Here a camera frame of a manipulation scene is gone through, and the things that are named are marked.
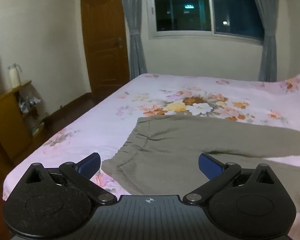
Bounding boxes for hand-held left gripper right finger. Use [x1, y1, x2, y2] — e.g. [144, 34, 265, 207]
[182, 152, 282, 205]

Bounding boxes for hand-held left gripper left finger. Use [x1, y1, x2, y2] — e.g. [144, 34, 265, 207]
[22, 152, 118, 205]

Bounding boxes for grey-green pants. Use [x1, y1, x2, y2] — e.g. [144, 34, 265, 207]
[101, 114, 300, 213]

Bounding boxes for floral pink bed sheet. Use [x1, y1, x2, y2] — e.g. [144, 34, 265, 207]
[2, 69, 300, 240]

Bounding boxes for small figurines on shelf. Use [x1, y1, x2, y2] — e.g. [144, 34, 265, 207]
[18, 94, 42, 114]

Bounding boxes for wooden cabinet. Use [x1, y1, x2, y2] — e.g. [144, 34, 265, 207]
[0, 80, 49, 163]

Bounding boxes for white thermos jug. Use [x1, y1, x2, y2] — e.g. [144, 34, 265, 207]
[7, 63, 23, 88]

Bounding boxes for brown wooden door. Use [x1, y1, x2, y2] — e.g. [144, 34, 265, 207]
[80, 0, 130, 98]

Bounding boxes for grey curtain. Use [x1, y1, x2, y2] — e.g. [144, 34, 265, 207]
[119, 0, 148, 80]
[247, 0, 280, 82]

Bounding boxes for window with white frame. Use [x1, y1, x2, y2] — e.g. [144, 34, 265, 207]
[146, 0, 265, 45]

